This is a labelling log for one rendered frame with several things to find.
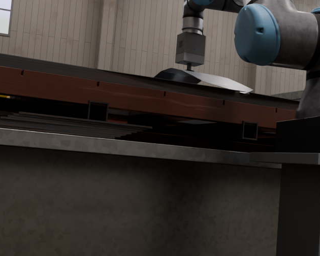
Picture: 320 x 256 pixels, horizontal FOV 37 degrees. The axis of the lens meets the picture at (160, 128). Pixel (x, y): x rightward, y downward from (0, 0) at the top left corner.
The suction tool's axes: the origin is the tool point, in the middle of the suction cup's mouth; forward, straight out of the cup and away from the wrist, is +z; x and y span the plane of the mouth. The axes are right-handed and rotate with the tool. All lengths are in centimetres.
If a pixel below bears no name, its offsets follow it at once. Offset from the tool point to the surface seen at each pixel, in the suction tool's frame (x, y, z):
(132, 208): 41, 36, 43
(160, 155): 57, 38, 30
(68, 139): 57, 58, 29
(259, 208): 43, -1, 41
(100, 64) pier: -904, -283, -188
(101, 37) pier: -904, -281, -251
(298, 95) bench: -33, -82, -7
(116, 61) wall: -922, -329, -206
